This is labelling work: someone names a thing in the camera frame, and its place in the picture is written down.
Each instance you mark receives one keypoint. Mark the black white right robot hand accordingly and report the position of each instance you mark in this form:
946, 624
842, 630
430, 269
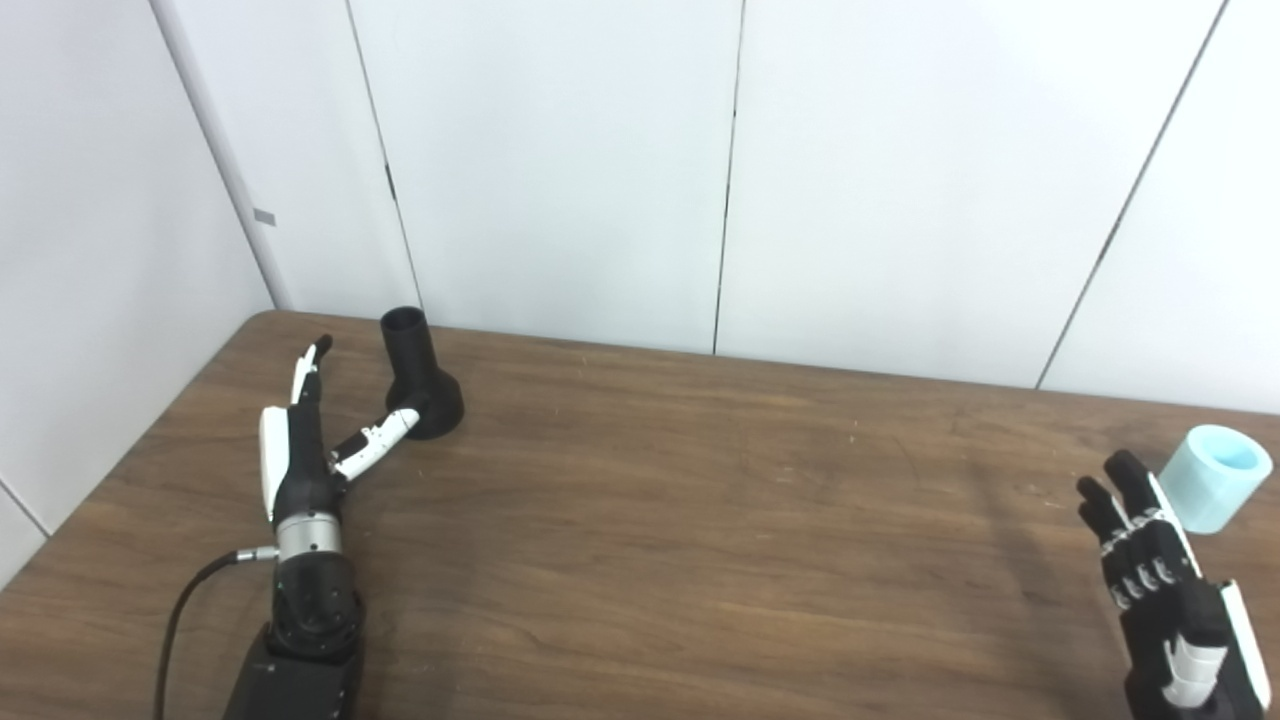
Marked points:
1160, 620

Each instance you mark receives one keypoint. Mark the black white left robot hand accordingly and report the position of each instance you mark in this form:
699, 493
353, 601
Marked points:
302, 470

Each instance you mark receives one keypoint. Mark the black flared nozzle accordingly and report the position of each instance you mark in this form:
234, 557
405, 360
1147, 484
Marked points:
412, 365

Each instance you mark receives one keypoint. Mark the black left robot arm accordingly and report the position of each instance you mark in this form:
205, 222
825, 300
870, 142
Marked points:
310, 610

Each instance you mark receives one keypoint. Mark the white wall corner post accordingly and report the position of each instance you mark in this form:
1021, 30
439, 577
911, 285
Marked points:
220, 160

